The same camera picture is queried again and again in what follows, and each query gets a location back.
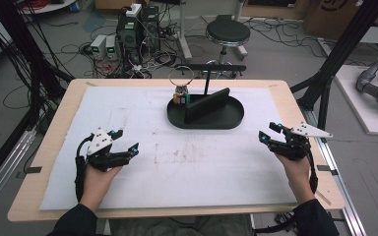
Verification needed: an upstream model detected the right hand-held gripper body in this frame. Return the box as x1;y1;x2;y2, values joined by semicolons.
268;120;335;162

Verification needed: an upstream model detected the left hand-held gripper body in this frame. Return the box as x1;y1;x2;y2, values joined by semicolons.
85;127;130;173

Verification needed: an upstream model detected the black oval tray with stand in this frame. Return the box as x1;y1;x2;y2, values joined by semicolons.
165;63;248;131

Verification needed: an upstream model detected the key ring with colourful tags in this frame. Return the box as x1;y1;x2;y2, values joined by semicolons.
167;64;195;106

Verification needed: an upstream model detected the person's left hand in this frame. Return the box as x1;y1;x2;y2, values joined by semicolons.
80;164;123;212

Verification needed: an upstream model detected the person's right hand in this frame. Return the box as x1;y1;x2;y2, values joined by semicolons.
275;153;316;207

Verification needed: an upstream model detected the white foam table mat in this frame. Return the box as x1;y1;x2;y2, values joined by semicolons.
38;86;298;211

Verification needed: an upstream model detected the white board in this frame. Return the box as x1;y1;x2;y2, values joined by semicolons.
334;63;378;138

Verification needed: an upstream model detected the white metal desk leg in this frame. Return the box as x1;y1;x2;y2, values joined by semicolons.
235;0;249;59
176;0;194;61

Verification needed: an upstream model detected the person's lap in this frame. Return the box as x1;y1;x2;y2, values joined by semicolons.
108;213;254;236

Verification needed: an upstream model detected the white power supply box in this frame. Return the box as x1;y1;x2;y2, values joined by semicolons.
90;34;108;60
104;34;119;60

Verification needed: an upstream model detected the black computer tower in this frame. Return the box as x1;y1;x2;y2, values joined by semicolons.
115;14;145;64
140;5;161;54

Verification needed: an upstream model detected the round black stool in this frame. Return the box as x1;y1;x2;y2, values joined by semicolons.
205;14;252;80

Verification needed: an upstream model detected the cardboard box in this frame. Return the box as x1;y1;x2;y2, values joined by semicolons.
302;0;364;41

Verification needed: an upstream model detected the white power strip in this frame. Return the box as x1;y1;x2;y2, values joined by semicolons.
125;3;143;19

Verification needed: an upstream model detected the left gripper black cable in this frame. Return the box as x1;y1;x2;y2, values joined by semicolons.
74;135;95;203

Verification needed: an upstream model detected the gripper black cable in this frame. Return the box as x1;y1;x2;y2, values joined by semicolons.
304;144;320;195
74;135;95;203

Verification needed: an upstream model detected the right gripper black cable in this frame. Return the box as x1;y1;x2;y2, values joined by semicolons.
304;144;320;195

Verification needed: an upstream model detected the aluminium rail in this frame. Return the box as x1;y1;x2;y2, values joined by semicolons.
302;107;369;236
0;129;37;218

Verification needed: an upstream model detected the black metal frame post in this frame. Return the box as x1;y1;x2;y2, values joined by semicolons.
289;0;378;132

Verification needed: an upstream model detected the black frame post with cables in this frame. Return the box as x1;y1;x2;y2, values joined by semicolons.
0;0;75;109

